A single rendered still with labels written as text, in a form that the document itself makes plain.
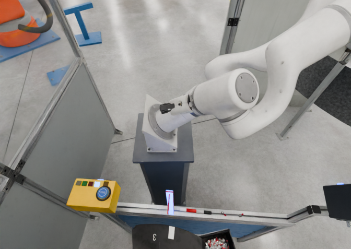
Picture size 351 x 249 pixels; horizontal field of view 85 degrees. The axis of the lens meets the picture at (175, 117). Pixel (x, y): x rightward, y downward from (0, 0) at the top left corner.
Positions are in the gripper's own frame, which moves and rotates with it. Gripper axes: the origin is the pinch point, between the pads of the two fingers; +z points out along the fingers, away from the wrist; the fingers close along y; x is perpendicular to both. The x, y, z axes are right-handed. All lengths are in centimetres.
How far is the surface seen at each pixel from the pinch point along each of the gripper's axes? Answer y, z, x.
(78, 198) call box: -34.0, 22.5, -26.4
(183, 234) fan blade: -8.0, -6.2, -37.8
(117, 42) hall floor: 52, 264, 135
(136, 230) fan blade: -20.6, -3.1, -32.8
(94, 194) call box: -28.7, 20.6, -26.5
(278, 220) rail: 41, 0, -56
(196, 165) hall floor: 68, 106, -55
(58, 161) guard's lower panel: -43, 78, -17
